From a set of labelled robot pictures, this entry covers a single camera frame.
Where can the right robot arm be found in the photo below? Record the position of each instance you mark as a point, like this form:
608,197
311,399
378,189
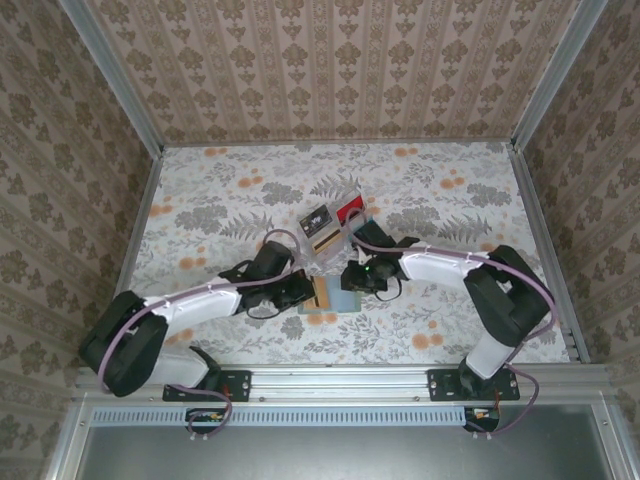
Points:
435,265

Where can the aluminium lower frame rail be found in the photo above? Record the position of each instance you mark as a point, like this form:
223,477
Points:
614,440
62,440

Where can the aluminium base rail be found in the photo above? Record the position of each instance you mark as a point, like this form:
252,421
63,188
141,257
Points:
340,382

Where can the clear acrylic card organizer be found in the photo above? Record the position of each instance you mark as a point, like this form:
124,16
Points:
327,257

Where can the floral tablecloth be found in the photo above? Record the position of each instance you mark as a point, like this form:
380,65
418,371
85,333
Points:
225,175

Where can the aluminium side rail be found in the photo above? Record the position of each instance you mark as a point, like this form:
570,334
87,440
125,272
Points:
550,240
130,250

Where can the thin aluminium wall rail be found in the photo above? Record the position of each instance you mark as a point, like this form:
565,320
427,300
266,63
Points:
340,144

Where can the green card holder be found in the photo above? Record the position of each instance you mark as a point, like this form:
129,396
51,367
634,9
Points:
347,302

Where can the gold striped credit card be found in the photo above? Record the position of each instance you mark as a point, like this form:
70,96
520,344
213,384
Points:
326,241
321,295

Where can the red credit card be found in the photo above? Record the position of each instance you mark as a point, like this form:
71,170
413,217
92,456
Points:
352,205

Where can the black credit card white logo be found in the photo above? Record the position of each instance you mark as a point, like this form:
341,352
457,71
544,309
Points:
316,220

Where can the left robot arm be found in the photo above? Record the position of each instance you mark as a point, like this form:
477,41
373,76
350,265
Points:
200,302

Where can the aluminium corner post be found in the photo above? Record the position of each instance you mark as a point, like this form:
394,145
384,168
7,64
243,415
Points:
558,75
113,75

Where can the grey metal panel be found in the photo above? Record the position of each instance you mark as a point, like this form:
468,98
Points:
340,455

